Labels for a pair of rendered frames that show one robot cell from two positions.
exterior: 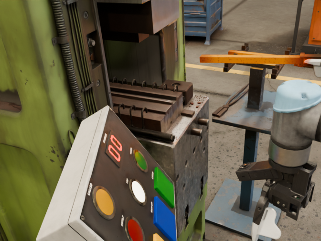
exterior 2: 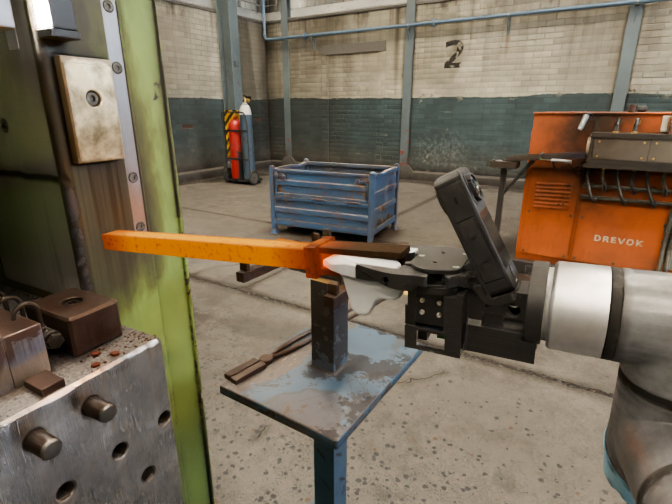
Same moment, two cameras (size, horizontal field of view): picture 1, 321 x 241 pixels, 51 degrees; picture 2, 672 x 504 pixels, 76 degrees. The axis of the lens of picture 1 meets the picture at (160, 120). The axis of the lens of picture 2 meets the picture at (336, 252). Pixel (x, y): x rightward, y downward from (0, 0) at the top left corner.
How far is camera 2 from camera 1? 0.83 m
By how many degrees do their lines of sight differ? 13
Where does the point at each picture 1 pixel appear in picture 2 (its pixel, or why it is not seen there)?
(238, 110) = (288, 371)
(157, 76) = (73, 278)
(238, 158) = (355, 452)
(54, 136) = not seen: outside the picture
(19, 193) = not seen: outside the picture
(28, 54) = not seen: outside the picture
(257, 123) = (310, 409)
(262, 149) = (404, 436)
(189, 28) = (345, 222)
